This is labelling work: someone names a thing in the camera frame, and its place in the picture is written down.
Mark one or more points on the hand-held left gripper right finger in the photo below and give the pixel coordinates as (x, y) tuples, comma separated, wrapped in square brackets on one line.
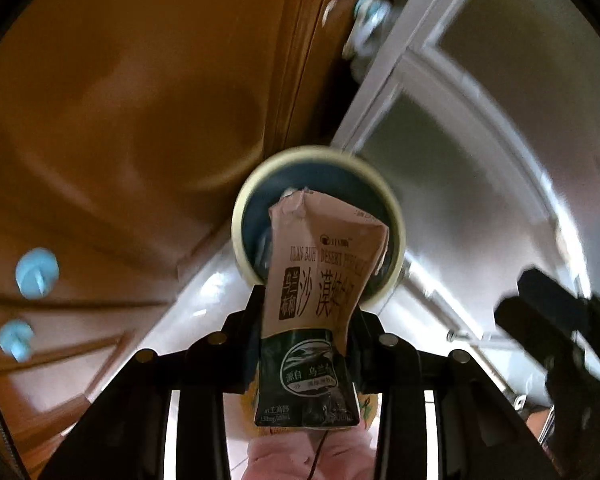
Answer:
[(367, 340)]

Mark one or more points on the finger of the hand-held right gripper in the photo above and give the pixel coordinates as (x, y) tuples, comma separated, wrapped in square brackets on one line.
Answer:
[(550, 287), (530, 325)]

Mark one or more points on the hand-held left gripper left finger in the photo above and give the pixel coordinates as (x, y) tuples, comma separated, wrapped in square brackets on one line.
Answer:
[(250, 320)]

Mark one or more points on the beige green milk carton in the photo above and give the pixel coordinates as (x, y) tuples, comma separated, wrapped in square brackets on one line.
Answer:
[(310, 285)]

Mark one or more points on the person's pink clothing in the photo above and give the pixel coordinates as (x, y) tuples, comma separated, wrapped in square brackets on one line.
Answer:
[(280, 455)]

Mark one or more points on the white framed glass door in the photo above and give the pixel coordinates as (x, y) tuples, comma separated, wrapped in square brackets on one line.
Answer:
[(480, 110)]

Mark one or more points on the pale blue knob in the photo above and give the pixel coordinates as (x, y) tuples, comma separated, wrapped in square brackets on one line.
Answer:
[(37, 272), (15, 340)]

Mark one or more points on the brown wooden cabinet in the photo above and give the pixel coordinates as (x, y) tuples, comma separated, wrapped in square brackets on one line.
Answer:
[(129, 110)]

